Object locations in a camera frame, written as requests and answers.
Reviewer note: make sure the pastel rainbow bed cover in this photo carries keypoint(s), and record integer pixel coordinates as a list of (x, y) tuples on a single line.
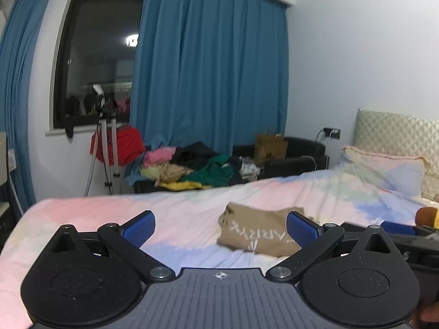
[(187, 225)]

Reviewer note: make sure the green garment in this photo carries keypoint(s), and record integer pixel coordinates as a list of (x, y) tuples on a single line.
[(219, 171)]

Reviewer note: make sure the yellow garment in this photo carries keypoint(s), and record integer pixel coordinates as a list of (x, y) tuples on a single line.
[(183, 186)]

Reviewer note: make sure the black and beige chair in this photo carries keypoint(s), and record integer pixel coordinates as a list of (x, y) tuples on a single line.
[(7, 217)]

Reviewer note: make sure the tan hoodie with white print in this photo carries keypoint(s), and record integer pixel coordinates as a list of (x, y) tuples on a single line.
[(256, 230)]

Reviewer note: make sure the pink garment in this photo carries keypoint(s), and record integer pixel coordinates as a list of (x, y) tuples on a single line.
[(161, 155)]

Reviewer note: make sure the pastel pillow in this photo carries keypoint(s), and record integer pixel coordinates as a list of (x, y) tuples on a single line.
[(403, 174)]

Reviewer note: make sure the blue curtain left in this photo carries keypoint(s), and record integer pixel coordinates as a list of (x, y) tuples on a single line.
[(18, 43)]

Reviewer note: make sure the silver tripod with phone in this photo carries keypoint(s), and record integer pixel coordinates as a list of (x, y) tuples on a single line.
[(105, 139)]

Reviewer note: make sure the brown paper bag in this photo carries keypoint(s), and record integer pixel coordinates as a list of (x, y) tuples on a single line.
[(270, 147)]

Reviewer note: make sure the beige garment in pile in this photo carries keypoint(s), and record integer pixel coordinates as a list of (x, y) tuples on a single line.
[(170, 172)]

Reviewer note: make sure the black garment pile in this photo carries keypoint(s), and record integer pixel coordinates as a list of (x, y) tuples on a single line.
[(197, 156)]

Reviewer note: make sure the blue garment in pile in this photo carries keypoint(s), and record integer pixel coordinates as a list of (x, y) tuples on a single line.
[(137, 167)]

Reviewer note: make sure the dark window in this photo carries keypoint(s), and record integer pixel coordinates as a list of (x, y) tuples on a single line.
[(97, 47)]

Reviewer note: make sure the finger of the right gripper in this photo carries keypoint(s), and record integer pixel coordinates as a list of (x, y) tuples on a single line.
[(398, 228)]

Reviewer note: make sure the right hand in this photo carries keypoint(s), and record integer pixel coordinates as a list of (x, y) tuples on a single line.
[(425, 315)]

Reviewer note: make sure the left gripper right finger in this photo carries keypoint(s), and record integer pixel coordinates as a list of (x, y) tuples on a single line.
[(316, 243)]

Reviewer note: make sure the red garment on tripod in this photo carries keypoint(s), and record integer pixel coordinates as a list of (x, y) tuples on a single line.
[(124, 136)]

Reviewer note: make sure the blue curtain right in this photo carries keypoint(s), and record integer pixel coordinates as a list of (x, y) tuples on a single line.
[(211, 71)]

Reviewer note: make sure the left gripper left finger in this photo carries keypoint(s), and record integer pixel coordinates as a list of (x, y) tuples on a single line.
[(125, 242)]

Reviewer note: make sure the quilted beige headboard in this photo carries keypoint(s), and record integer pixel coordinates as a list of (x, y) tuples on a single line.
[(396, 134)]

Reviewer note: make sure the blue curtain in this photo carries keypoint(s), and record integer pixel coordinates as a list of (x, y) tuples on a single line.
[(18, 43), (211, 71)]

